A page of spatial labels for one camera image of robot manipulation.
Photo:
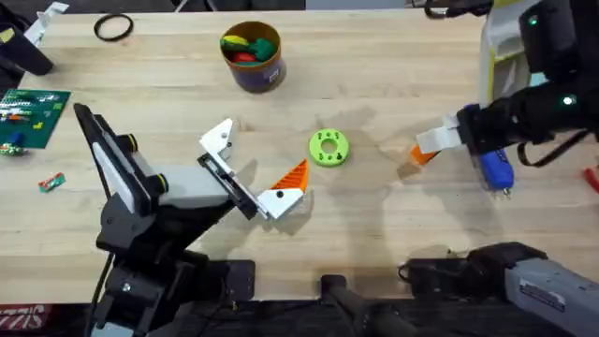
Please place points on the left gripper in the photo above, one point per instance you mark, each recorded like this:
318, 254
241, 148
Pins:
192, 185

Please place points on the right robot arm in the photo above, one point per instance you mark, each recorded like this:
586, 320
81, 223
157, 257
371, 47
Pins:
552, 290

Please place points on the green disc with holes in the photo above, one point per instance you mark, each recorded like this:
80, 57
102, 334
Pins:
320, 152

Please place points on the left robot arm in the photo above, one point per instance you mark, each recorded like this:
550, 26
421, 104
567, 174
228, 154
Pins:
150, 262

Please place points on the black rail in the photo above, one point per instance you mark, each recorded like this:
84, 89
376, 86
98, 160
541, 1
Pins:
281, 318

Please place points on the brown tub with toys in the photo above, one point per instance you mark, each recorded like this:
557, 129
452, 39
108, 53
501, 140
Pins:
257, 70

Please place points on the blue electric screwdriver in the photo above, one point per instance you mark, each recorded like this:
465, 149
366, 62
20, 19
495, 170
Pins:
496, 171

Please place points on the white and yellow box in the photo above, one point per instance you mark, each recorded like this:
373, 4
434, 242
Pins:
501, 28

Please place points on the black upright wrist plate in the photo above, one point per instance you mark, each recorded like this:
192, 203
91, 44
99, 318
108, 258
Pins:
112, 159

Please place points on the black centre post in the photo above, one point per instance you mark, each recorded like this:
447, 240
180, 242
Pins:
346, 299

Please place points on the orange ribbed wedge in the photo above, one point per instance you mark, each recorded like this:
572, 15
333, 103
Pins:
422, 156

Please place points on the green board with blocks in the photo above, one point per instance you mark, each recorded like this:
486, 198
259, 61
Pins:
33, 117

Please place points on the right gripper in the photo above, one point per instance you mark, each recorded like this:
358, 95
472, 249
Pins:
515, 119

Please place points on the small red green toy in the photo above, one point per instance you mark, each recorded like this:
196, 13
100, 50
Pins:
51, 182

